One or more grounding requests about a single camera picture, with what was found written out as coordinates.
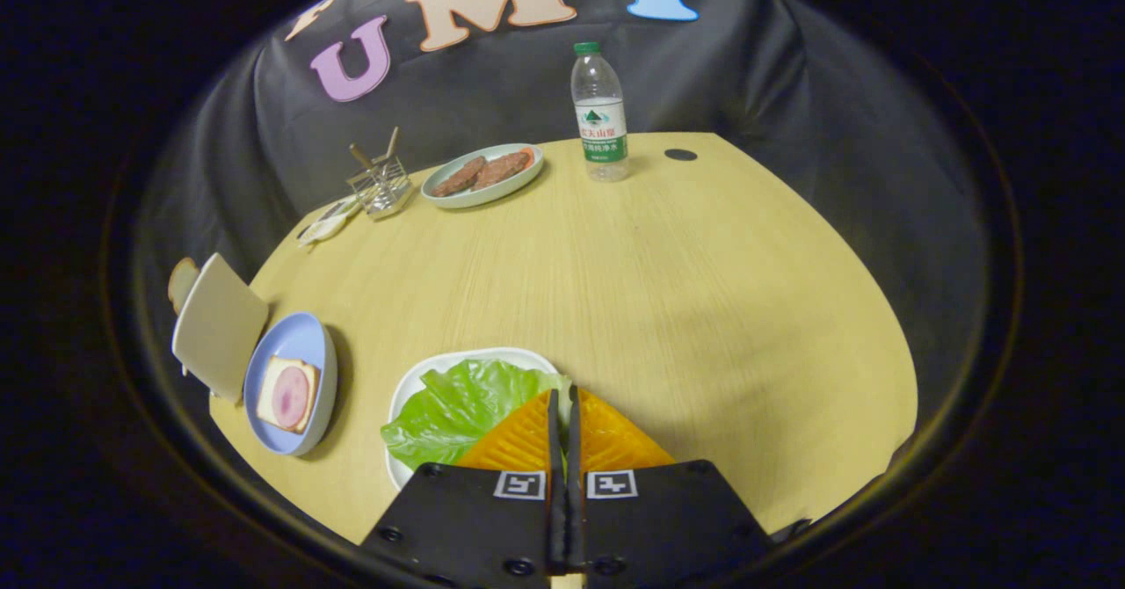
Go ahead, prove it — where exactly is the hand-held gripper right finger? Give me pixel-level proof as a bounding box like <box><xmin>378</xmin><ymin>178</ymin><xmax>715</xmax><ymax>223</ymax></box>
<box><xmin>565</xmin><ymin>385</ymin><xmax>774</xmax><ymax>589</ymax></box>

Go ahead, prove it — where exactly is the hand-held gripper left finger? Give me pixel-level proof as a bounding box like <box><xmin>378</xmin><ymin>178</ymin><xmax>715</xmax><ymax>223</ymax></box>
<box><xmin>359</xmin><ymin>387</ymin><xmax>566</xmax><ymax>589</ymax></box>

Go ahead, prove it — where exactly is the green lettuce leaf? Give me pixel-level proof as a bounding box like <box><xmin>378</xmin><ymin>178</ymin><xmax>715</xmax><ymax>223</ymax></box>
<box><xmin>381</xmin><ymin>359</ymin><xmax>572</xmax><ymax>471</ymax></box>

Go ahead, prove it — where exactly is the brown crust bread slice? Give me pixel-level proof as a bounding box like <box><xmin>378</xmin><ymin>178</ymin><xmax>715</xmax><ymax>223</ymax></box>
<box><xmin>168</xmin><ymin>258</ymin><xmax>201</xmax><ymax>316</ymax></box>

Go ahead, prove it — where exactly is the white plate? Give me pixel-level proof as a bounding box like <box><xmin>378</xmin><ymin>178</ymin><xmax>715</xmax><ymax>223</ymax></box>
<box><xmin>387</xmin><ymin>347</ymin><xmax>563</xmax><ymax>491</ymax></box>

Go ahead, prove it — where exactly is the pink ham slice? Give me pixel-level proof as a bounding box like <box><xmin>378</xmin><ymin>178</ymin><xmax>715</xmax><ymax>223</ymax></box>
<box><xmin>272</xmin><ymin>367</ymin><xmax>313</xmax><ymax>429</ymax></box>

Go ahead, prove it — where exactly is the blue plate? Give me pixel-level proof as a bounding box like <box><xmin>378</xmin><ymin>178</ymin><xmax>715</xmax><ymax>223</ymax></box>
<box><xmin>243</xmin><ymin>311</ymin><xmax>338</xmax><ymax>457</ymax></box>

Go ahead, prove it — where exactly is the pale green plate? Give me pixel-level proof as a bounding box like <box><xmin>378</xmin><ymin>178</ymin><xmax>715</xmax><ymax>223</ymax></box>
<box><xmin>420</xmin><ymin>142</ymin><xmax>546</xmax><ymax>210</ymax></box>

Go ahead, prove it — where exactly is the white toaster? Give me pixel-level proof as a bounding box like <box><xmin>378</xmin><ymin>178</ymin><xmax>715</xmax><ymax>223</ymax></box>
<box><xmin>171</xmin><ymin>253</ymin><xmax>270</xmax><ymax>404</ymax></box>

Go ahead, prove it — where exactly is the white divided spice dish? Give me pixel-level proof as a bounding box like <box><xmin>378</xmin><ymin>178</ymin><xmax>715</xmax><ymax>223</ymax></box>
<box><xmin>296</xmin><ymin>195</ymin><xmax>363</xmax><ymax>247</ymax></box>

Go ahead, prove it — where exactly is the brown meat patty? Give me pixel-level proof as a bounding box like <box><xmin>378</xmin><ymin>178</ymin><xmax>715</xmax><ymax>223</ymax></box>
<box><xmin>431</xmin><ymin>156</ymin><xmax>487</xmax><ymax>198</ymax></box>
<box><xmin>473</xmin><ymin>150</ymin><xmax>533</xmax><ymax>190</ymax></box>

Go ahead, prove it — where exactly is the clear plastic water bottle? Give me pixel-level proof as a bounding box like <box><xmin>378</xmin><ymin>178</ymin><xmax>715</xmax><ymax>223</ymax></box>
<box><xmin>570</xmin><ymin>41</ymin><xmax>630</xmax><ymax>183</ymax></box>

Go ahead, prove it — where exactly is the black backdrop cloth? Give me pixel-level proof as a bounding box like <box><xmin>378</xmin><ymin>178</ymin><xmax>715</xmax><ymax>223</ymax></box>
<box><xmin>132</xmin><ymin>0</ymin><xmax>994</xmax><ymax>449</ymax></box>

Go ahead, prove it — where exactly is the wire mesh utensil holder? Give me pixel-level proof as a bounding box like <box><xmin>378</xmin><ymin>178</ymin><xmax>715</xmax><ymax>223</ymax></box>
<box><xmin>346</xmin><ymin>156</ymin><xmax>414</xmax><ymax>221</ymax></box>

